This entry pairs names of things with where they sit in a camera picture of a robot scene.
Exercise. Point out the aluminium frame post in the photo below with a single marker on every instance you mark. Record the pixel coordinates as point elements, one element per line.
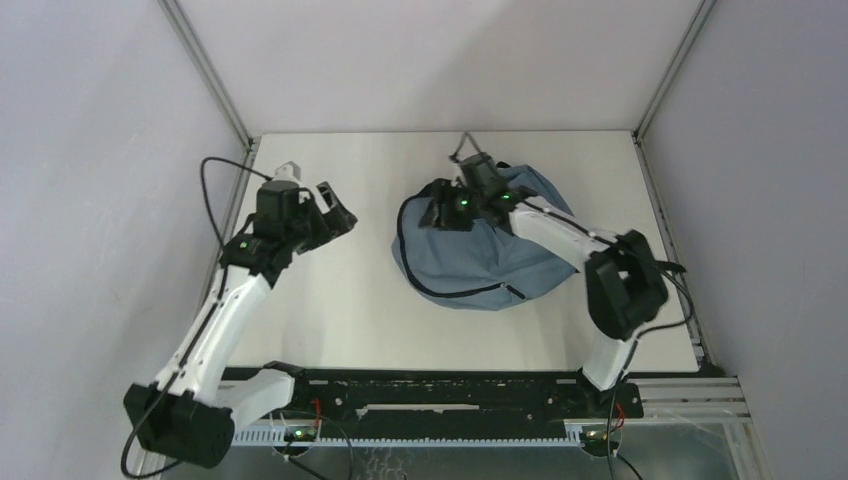
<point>186,33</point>
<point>678,59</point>

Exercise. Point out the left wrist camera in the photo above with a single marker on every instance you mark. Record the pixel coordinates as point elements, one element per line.
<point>288,172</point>

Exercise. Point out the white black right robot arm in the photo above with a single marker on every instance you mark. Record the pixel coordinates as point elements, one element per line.
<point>625,284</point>

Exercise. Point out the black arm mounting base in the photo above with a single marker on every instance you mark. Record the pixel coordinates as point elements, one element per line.
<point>414,401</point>

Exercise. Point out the right aluminium frame post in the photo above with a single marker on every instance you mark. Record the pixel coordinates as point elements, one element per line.
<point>678,59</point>

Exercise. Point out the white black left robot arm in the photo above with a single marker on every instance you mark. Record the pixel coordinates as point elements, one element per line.
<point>183,414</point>

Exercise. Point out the white slotted cable duct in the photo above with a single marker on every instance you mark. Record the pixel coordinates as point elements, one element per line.
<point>268,435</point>

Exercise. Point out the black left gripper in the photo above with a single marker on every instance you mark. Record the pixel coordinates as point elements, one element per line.
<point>332,224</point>

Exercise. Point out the blue student backpack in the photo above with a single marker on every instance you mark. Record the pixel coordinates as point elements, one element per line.
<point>481,269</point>

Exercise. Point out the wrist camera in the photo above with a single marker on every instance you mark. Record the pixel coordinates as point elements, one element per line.
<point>479,172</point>
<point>288,172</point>

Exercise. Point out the left aluminium frame post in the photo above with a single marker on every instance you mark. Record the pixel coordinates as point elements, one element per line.
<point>186,33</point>

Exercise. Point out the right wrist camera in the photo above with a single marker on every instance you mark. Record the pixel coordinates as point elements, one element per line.
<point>479,172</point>

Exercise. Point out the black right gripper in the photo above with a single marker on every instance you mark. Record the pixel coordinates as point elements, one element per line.
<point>443,192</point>

